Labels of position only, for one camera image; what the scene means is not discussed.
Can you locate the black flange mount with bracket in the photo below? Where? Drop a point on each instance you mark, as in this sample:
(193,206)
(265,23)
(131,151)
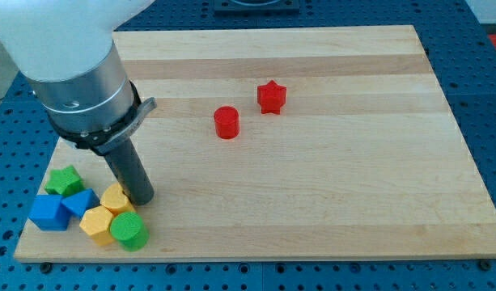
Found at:
(107,139)

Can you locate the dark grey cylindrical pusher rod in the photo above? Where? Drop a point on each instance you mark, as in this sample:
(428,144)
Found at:
(127,167)

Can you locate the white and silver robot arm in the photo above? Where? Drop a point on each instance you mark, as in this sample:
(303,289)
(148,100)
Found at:
(66,52)

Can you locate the yellow heart block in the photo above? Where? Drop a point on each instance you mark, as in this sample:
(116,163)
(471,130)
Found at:
(116,201)

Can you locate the green cylinder block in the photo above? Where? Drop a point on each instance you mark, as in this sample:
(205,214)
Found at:
(130,231)

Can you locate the green star block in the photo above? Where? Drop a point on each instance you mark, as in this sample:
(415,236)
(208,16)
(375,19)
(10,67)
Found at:
(65,182)

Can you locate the yellow hexagon block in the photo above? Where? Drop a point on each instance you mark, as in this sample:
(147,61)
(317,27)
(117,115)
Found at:
(96,225)

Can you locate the blue triangle block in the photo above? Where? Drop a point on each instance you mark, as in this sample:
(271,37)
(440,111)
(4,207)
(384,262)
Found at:
(80,202)

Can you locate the blue cube block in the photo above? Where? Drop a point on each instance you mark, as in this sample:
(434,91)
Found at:
(49,214)

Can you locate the red cylinder block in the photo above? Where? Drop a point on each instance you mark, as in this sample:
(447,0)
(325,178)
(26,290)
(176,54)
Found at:
(227,122)

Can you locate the red star block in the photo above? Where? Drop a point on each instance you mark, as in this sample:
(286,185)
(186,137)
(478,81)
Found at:
(271,97)

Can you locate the light wooden board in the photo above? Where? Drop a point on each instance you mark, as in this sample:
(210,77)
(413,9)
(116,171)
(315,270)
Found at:
(364,162)

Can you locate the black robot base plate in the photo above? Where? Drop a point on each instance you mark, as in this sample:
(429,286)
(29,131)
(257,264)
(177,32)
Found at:
(225,7)

